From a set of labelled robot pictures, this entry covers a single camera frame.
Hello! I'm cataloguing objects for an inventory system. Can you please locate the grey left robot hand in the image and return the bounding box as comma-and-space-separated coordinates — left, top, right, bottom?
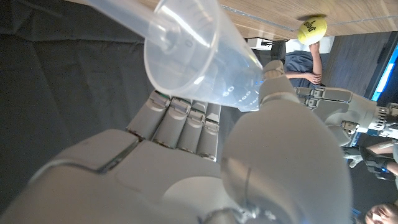
294, 86, 398, 147

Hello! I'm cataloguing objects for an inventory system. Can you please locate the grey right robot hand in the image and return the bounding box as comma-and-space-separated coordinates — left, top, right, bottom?
0, 60, 353, 224

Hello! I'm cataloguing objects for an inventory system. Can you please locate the large clear plastic syringe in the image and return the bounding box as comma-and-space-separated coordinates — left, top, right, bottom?
83, 0, 265, 113

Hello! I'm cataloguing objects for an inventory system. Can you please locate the blue lit screen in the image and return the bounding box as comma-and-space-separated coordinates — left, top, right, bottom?
371, 43, 398, 102

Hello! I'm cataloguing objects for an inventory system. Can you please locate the standing person in white shorts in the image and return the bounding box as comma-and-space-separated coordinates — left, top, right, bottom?
283, 35, 336, 90

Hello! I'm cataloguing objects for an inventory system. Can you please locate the yellow tennis ball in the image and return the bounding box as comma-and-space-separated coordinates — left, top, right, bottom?
297, 15, 328, 46

